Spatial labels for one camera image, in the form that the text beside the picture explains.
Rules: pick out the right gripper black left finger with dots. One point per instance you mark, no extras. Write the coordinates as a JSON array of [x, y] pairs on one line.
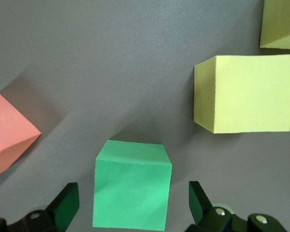
[[65, 207]]

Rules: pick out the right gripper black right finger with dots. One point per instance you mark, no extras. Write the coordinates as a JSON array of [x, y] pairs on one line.
[[203, 210]]

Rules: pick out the green foam cube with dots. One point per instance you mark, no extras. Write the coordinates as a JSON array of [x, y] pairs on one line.
[[133, 193]]

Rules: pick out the orange foam cube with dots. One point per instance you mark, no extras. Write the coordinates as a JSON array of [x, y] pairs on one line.
[[7, 135]]

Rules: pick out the yellow foam cube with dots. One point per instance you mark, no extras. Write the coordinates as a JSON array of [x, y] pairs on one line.
[[244, 94], [280, 21]]

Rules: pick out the brown table mat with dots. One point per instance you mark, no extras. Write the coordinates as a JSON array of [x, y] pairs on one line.
[[111, 72]]

